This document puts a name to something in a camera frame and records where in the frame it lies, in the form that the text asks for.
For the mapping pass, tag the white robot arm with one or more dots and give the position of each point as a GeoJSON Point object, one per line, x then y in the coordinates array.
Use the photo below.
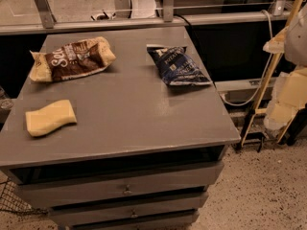
{"type": "Point", "coordinates": [289, 93]}

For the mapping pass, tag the blue chip bag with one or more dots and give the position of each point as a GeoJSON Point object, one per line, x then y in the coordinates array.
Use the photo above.
{"type": "Point", "coordinates": [175, 67]}

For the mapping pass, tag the brown chip bag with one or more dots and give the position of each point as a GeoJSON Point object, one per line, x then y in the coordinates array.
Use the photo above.
{"type": "Point", "coordinates": [72, 61]}

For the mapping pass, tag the grey drawer cabinet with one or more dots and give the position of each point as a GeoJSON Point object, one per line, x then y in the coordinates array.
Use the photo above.
{"type": "Point", "coordinates": [129, 123]}

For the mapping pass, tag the top grey drawer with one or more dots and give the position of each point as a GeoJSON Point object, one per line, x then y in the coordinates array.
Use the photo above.
{"type": "Point", "coordinates": [77, 191]}

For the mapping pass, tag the grey drawer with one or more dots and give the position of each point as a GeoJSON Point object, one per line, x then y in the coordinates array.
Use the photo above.
{"type": "Point", "coordinates": [143, 223]}
{"type": "Point", "coordinates": [131, 209]}
{"type": "Point", "coordinates": [77, 191]}

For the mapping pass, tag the yellow sponge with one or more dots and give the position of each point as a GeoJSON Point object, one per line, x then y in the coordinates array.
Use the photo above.
{"type": "Point", "coordinates": [50, 117]}

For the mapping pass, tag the middle grey drawer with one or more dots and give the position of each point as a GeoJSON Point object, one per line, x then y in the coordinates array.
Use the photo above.
{"type": "Point", "coordinates": [131, 209]}

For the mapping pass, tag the bottom grey drawer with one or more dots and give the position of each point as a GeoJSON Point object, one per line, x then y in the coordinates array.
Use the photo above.
{"type": "Point", "coordinates": [143, 223]}

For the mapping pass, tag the grey metal railing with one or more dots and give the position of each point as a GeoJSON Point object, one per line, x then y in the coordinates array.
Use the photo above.
{"type": "Point", "coordinates": [55, 16]}

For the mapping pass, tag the black wire basket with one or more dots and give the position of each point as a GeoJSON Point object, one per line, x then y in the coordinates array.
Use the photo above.
{"type": "Point", "coordinates": [11, 203]}

